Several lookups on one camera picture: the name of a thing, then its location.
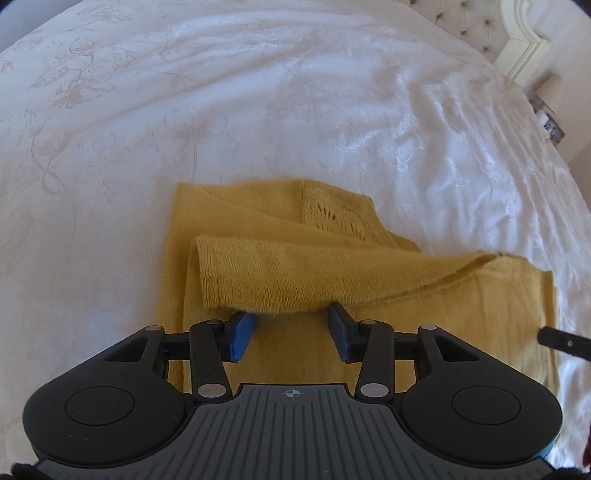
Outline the table lamp beige shade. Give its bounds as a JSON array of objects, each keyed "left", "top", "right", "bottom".
[{"left": 534, "top": 74, "right": 565, "bottom": 110}]

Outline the yellow knitted sweater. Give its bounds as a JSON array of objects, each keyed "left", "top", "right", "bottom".
[{"left": 165, "top": 180, "right": 561, "bottom": 402}]

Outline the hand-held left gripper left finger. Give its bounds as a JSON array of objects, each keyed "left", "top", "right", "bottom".
[{"left": 99, "top": 311, "right": 257, "bottom": 400}]

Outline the cream tufted headboard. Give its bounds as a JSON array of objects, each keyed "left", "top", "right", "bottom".
[{"left": 410, "top": 0, "right": 553, "bottom": 85}]

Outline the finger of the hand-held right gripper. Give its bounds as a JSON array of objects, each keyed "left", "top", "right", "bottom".
[{"left": 537, "top": 325, "right": 591, "bottom": 362}]

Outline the white floral bedspread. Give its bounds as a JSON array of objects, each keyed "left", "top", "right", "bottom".
[{"left": 0, "top": 0, "right": 591, "bottom": 467}]

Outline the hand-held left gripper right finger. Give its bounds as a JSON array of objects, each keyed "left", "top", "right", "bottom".
[{"left": 327, "top": 302, "right": 497, "bottom": 400}]

